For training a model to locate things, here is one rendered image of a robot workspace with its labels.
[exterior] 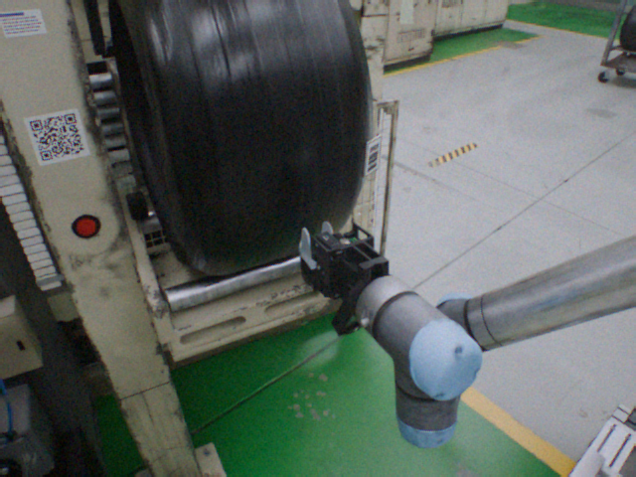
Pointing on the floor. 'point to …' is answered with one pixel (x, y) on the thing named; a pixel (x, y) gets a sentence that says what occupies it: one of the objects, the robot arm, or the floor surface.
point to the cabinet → (409, 33)
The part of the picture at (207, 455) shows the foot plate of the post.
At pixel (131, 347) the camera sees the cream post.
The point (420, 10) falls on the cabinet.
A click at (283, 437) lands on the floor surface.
